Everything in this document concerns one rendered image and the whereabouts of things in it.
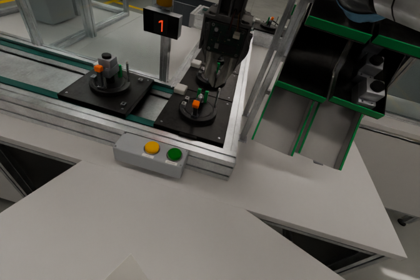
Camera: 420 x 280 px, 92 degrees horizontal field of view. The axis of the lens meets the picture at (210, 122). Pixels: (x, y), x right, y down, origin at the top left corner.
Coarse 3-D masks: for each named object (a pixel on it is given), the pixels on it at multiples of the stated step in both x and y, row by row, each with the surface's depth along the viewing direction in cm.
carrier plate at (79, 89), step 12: (72, 84) 73; (84, 84) 74; (132, 84) 80; (144, 84) 81; (60, 96) 68; (72, 96) 69; (84, 96) 70; (96, 96) 71; (120, 96) 73; (132, 96) 75; (96, 108) 68; (108, 108) 68; (120, 108) 69; (132, 108) 72
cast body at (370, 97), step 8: (368, 80) 51; (376, 80) 50; (352, 88) 56; (360, 88) 53; (368, 88) 50; (376, 88) 49; (384, 88) 49; (352, 96) 55; (360, 96) 52; (368, 96) 51; (376, 96) 50; (360, 104) 52; (368, 104) 52
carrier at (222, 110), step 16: (176, 96) 80; (192, 96) 78; (208, 96) 84; (176, 112) 73; (192, 112) 70; (208, 112) 73; (224, 112) 78; (160, 128) 68; (176, 128) 67; (192, 128) 69; (208, 128) 70; (224, 128) 72
